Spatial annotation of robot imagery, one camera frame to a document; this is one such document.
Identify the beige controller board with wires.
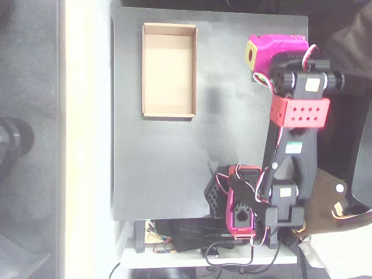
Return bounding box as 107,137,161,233
144,220,173,245

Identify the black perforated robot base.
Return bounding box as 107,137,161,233
204,165,231,219

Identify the white fabric sheet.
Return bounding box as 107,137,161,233
298,222,372,278

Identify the brown cloth garment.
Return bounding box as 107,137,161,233
309,0,372,94

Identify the brown felt bag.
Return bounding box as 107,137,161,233
290,167,372,241

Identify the black usb cable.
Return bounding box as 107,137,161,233
203,242,281,274

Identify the black board mat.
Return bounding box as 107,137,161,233
110,6,309,221

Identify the cardboard box tray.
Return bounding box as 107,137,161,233
141,22,198,119

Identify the black power cable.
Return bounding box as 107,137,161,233
108,261,121,279

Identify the black table clamp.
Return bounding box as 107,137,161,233
134,220,146,253
266,223,280,250

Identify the black cable bundle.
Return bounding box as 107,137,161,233
170,218,235,253

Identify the white shelf board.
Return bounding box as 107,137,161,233
120,237,298,270

